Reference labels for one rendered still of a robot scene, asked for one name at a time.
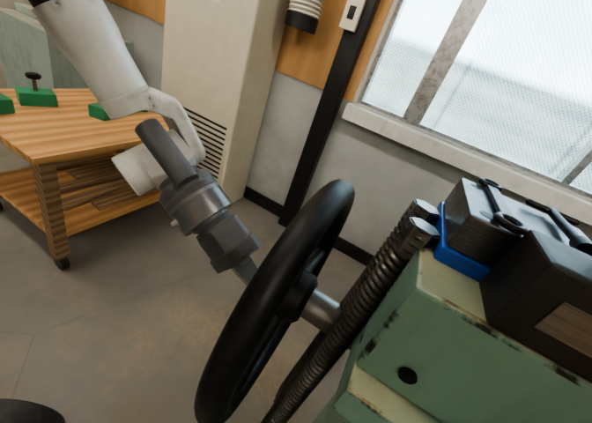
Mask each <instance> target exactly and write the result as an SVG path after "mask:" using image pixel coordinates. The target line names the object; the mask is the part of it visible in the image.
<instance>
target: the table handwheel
mask: <svg viewBox="0 0 592 423"><path fill-rule="evenodd" d="M354 197H355V190H354V188H353V186H352V184H351V183H350V182H348V181H346V180H344V179H337V180H334V181H331V182H329V183H327V184H326V185H324V186H323V187H322V188H320V189H319V190H318V191H317V192H316V193H315V194H314V195H313V196H312V197H311V198H310V199H309V200H308V201H307V202H306V203H305V205H304V206H303V207H302V208H301V209H300V211H299V212H298V213H297V215H296V216H295V217H294V218H293V220H292V221H291V222H290V224H289V225H288V226H287V228H286V229H285V230H284V232H283V233H282V234H281V235H280V237H279V238H278V239H277V241H276V243H275V244H274V245H273V247H272V248H271V250H270V252H269V253H268V255H267V256H266V257H265V258H264V260H263V262H262V263H261V265H260V266H259V268H258V269H257V271H256V273H255V275H254V276H253V277H252V279H251V280H250V282H249V283H248V286H247V287H246V289H245V291H244V292H243V294H242V296H241V297H240V299H239V301H238V302H237V304H236V306H235V308H234V309H233V312H232V314H231V315H230V316H229V318H228V320H227V322H226V325H225V327H224V329H223V330H222V331H221V333H220V335H219V337H218V340H217V342H216V344H215V346H214V348H213V350H212V352H211V355H210V357H209V359H208V361H207V363H206V366H205V368H204V370H203V373H202V376H201V379H200V381H199V384H198V387H197V390H196V398H195V403H194V410H195V417H196V420H197V422H198V423H225V422H226V421H227V420H228V419H229V418H230V417H231V416H232V414H233V413H234V412H235V410H236V409H237V408H238V406H239V405H240V404H241V402H242V400H243V399H244V398H245V396H246V395H247V394H248V392H249V391H250V389H251V388H252V386H253V385H254V383H255V381H256V380H257V378H258V377H259V375H260V373H261V372H262V371H263V369H264V368H265V366H266V364H267V363H268V361H269V360H270V357H271V356H272V354H273V353H274V352H275V350H276V349H277V347H278V345H279V343H280V341H281V340H282V338H283V336H284V335H285V333H286V332H287V330H288V328H289V327H290V325H291V323H294V322H298V320H299V319H300V317H302V318H303V319H305V320H306V321H308V322H309V323H311V324H313V325H314V326H315V327H316V328H318V329H319V330H321V331H323V332H324V333H326V332H328V329H330V327H331V325H332V324H333V323H334V321H335V320H336V319H337V317H338V316H339V315H340V313H341V312H343V311H342V309H341V307H340V303H339V302H337V301H335V300H333V299H332V298H330V297H329V296H328V295H326V294H325V293H322V292H321V291H319V290H318V289H316V287H317V286H318V281H317V277H318V275H319V273H320V272H321V270H322V267H323V265H324V264H325V262H326V260H327V258H328V257H329V254H330V252H331V250H332V249H333V247H334V245H335V243H336V241H337V238H338V236H339V235H340V233H341V231H342V229H343V226H344V223H345V221H346V220H347V218H348V215H349V213H350V210H351V208H352V205H353V202H354Z"/></svg>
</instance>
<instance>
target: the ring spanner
mask: <svg viewBox="0 0 592 423"><path fill-rule="evenodd" d="M478 182H479V183H480V184H481V185H482V186H484V187H485V188H486V189H487V192H488V194H489V196H490V198H491V200H492V203H493V205H494V207H495V209H496V211H497V212H496V213H494V214H493V219H494V220H495V221H496V222H497V223H498V224H499V225H500V226H502V227H503V228H505V229H506V230H508V231H510V232H512V233H514V234H519V235H525V234H526V233H527V232H528V231H529V229H528V228H527V227H526V225H525V224H523V223H522V222H521V221H520V220H519V219H517V218H515V217H514V215H513V213H512V212H511V211H510V209H509V207H508V206H507V203H506V201H505V200H504V198H503V196H502V195H501V194H500V192H501V191H502V190H503V188H502V187H501V186H500V185H499V184H498V183H496V182H494V181H492V180H490V179H487V178H484V177H481V178H479V179H478Z"/></svg>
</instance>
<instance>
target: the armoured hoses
mask: <svg viewBox="0 0 592 423"><path fill-rule="evenodd" d="M439 217H440V214H439V212H438V210H437V209H436V208H434V207H433V206H431V205H430V204H429V203H427V202H426V201H423V200H419V199H414V200H413V201H412V202H411V204H410V206H409V207H408V208H407V210H406V211H405V212H404V214H403V216H402V217H401V218H400V221H398V224H397V226H395V228H394V231H393V232H391V233H390V236H389V237H387V241H385V242H383V245H382V246H381V247H380V249H379V251H377V252H376V256H374V257H373V260H370V263H369V264H368V265H367V266H366V268H365V269H364V270H363V273H361V274H360V276H359V277H358V279H357V281H355V283H354V285H353V286H352V287H351V289H350V290H349V292H348V293H347V294H346V295H345V296H344V298H343V300H342V301H341V302H340V307H341V309H342V311H343V312H341V313H340V315H339V316H338V317H337V319H336V320H335V321H334V323H333V324H332V325H331V327H330V329H328V332H326V333H324V332H323V331H321V330H320V331H319V333H318V334H317V336H315V338H314V340H313V342H311V344H310V345H309V347H308V348H307V349H306V351H305V352H304V353H303V355H302V356H301V357H300V359H299V360H298V362H297V363H296V364H295V366H294V367H293V369H292V370H291V372H290V373H289V375H288V376H287V377H286V378H285V379H284V381H283V382H282V384H281V385H280V387H279V389H278V391H277V394H276V396H275V397H276V398H275V399H274V401H273V402H274V404H273V405H272V407H271V408H270V410H269V411H268V412H267V413H266V415H265V416H264V418H263V420H262V422H261V423H287V421H288V420H289V419H290V418H291V417H292V415H293V414H294V413H295V412H296V411H297V410H298V408H299V407H300V406H301V405H302V403H303V402H305V399H307V397H308V396H309V395H310V394H311V393H312V391H313V390H314V389H315V388H316V387H317V385H318V384H319V383H320V381H321V380H322V378H324V377H325V375H326V374H327V373H328V372H329V371H330V369H331V368H333V366H334V365H335V364H336V363H337V361H338V360H339V358H340V357H342V355H343V353H345V350H347V349H348V347H349V346H350V345H352V342H353V340H354V338H355V337H356V336H357V335H358V334H359V331H360V330H362V327H363V326H365V324H366V322H367V321H368V319H369V317H371V315H372V313H373V312H374V311H375V309H376V308H378V306H379V304H380V302H381V301H382V299H383V297H385V295H386V293H387V292H388V291H389V289H390V287H391V286H392V285H393V284H394V282H395V281H396V280H397V278H398V276H399V275H400V274H401V273H402V270H403V269H404V268H405V266H406V264H407V263H408V262H409V261H410V260H411V259H412V257H413V256H414V254H415V253H416V251H417V250H419V249H424V248H430V247H434V245H435V244H436V242H437V241H438V240H439V238H440V234H439V232H438V231H437V230H436V228H435V227H434V226H432V225H434V224H435V223H436V221H437V220H438V219H439Z"/></svg>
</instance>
